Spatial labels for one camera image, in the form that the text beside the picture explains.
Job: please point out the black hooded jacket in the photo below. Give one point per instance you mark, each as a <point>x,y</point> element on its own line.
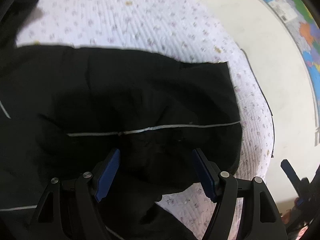
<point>65,110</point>

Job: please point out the white floral quilt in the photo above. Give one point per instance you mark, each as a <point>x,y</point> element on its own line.
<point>179,29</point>

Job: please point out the colourful wall map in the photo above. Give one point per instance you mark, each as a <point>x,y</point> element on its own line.
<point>302,27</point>

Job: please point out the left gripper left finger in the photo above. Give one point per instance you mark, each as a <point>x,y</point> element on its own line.
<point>68,209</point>

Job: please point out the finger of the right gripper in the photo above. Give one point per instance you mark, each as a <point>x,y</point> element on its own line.
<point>301,186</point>

